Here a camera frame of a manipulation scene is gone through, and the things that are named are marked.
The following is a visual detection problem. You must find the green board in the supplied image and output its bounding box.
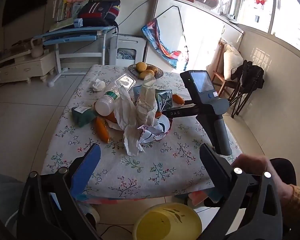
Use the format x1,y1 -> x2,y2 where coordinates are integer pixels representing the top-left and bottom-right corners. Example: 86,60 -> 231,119
49,17 -> 75,32

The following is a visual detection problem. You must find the cream low cabinet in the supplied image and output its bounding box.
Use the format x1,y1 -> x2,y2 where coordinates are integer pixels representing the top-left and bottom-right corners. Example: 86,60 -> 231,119
0,49 -> 56,84

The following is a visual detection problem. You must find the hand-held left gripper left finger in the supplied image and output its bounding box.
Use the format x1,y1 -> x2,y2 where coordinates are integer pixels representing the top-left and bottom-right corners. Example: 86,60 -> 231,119
17,142 -> 102,240

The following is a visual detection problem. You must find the grey fruit bowl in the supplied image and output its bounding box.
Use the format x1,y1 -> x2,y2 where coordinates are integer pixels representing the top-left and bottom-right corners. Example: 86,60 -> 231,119
128,64 -> 164,80

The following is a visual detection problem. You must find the pink kettlebell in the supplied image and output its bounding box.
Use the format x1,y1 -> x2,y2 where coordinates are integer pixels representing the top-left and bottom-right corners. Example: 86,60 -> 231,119
31,38 -> 44,58

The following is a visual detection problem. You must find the white tissue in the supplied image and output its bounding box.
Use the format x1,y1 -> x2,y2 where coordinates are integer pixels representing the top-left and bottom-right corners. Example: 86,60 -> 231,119
91,78 -> 106,92

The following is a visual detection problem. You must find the black folding chair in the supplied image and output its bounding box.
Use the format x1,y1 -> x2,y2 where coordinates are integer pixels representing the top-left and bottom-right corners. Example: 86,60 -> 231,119
227,60 -> 265,118

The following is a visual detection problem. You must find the clear bottle with white cap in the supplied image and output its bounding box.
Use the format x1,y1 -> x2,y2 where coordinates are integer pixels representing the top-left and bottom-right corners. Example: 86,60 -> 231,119
94,73 -> 137,117

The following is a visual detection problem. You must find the blue green milk carton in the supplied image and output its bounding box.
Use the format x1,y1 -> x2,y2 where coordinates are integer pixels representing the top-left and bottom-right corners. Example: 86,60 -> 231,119
133,85 -> 174,113

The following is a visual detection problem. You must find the colourful printed bag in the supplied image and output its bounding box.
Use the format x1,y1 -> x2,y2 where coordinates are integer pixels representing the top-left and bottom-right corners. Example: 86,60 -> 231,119
141,19 -> 188,70

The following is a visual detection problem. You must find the blue table undercloth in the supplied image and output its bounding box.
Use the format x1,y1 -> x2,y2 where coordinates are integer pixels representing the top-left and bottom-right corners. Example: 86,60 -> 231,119
74,191 -> 150,204

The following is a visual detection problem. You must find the blue study desk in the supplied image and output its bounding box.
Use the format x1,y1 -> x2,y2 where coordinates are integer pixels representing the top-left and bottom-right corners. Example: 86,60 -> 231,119
31,26 -> 117,87

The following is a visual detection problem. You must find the blue white patterned wrapper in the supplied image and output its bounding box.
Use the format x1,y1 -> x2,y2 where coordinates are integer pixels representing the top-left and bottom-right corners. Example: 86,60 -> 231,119
137,116 -> 172,143

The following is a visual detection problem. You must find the crumpled white paper sheet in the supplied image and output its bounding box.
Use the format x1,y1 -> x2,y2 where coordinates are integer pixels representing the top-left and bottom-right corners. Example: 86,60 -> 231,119
123,124 -> 147,157

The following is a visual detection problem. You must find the white tall cabinet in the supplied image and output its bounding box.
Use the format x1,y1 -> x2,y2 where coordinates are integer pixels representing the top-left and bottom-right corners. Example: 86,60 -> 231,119
146,0 -> 244,72

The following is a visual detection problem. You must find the white crumpled paper napkin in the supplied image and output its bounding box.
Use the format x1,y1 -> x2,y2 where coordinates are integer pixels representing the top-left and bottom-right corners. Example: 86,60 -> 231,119
114,85 -> 140,132

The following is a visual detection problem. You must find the person's right hand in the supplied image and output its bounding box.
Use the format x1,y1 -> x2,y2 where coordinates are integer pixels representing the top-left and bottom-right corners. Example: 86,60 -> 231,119
232,154 -> 294,205

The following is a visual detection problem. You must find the row of books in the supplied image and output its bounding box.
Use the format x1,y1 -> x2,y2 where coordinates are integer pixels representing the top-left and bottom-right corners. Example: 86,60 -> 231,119
52,0 -> 80,23

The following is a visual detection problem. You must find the dark green packet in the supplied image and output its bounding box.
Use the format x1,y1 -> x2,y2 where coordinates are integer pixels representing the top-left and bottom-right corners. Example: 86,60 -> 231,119
71,106 -> 97,127

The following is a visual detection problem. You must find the black floor cable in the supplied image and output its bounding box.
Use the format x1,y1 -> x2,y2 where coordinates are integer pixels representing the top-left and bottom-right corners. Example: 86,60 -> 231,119
100,224 -> 135,240

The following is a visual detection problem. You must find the white pillow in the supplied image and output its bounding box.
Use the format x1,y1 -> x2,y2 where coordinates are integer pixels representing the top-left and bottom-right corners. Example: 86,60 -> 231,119
223,42 -> 243,82

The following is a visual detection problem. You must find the white air purifier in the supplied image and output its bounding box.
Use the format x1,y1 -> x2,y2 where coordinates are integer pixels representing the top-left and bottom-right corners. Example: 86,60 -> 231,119
109,35 -> 147,67

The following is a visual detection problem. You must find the grey blue cloth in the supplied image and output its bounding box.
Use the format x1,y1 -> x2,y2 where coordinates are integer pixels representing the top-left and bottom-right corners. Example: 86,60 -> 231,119
0,172 -> 24,230

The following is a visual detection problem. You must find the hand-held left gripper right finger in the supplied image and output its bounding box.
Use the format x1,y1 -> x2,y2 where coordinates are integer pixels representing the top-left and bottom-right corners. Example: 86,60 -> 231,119
199,144 -> 283,240

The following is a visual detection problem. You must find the dark blue red backpack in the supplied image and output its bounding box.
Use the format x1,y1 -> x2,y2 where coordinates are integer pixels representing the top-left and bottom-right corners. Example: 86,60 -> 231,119
77,0 -> 121,27

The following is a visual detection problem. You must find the wooden chair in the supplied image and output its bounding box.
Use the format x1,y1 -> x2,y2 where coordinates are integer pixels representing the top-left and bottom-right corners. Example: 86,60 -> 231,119
212,40 -> 237,98

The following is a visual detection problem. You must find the yellow plastic bucket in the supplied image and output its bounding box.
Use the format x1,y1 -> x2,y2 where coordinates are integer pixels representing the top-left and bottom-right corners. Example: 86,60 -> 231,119
132,203 -> 203,240

